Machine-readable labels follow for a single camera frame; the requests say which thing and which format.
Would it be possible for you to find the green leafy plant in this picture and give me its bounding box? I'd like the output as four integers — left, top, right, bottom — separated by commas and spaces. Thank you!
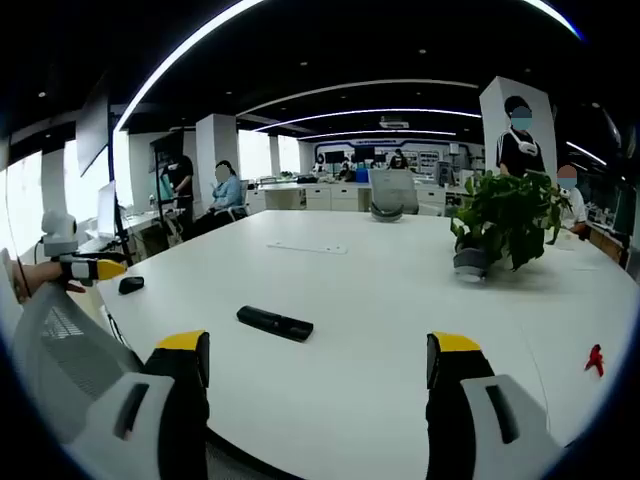
449, 169, 572, 272

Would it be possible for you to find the white mesh basket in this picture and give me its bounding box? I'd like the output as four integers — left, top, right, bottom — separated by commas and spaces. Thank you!
9, 283, 147, 444

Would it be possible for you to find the grey office chair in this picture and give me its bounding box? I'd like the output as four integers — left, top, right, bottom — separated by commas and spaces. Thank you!
368, 168, 420, 222

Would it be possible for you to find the white plant pot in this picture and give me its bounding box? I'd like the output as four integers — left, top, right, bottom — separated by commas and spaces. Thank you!
453, 247, 494, 284

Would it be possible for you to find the white cabinet row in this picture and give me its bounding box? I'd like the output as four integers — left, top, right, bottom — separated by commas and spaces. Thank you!
253, 182, 374, 212

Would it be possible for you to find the person's left hand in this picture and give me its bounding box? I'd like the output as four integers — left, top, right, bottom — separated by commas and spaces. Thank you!
20, 262, 86, 296

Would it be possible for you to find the white neck-worn device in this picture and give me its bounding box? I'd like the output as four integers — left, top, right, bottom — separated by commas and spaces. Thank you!
508, 125, 542, 154

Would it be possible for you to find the black tripod stand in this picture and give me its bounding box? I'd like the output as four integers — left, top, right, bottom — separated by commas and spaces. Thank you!
113, 192, 135, 267

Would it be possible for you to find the dark wall screen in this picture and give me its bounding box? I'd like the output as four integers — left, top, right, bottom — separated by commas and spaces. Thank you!
75, 74, 112, 179

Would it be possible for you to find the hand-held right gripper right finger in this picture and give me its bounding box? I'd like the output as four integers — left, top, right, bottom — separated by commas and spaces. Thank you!
424, 330, 569, 480

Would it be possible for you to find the small red object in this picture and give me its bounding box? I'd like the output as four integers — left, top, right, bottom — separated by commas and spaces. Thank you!
583, 343, 605, 377

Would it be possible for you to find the black remote control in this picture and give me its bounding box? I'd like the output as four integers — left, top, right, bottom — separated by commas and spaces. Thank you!
236, 305, 315, 343

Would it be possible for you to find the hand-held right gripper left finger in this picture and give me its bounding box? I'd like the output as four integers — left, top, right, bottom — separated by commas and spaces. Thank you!
64, 329, 211, 480

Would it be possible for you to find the computer monitor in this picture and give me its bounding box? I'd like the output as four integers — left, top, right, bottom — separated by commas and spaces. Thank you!
96, 180, 119, 239

